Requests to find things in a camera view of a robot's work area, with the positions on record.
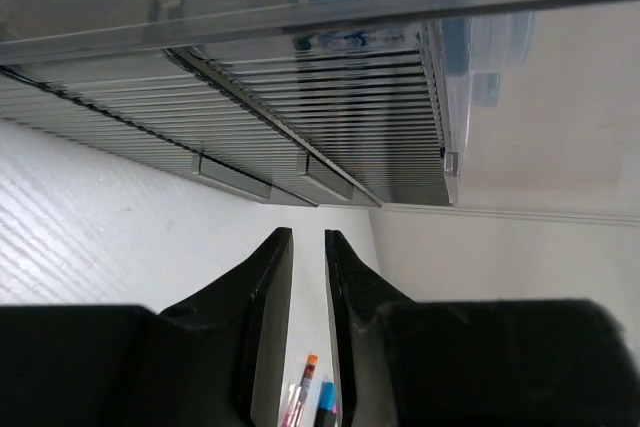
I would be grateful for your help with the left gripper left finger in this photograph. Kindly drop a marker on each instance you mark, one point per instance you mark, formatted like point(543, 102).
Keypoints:
point(216, 358)

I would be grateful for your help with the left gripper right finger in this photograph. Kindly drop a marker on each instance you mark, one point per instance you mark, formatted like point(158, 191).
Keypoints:
point(400, 362)

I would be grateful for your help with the blue capped marker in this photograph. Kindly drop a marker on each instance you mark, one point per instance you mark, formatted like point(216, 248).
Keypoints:
point(325, 415)

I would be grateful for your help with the clear acrylic drawer organizer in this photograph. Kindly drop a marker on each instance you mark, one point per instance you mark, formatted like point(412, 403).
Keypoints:
point(513, 104)

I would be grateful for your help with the red pen middle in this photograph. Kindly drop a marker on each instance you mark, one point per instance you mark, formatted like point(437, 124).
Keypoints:
point(307, 378)

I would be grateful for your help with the red pen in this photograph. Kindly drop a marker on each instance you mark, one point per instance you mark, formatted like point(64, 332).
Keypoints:
point(307, 378)
point(288, 417)

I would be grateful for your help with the red pen left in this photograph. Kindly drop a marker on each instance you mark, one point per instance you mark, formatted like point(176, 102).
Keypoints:
point(288, 417)

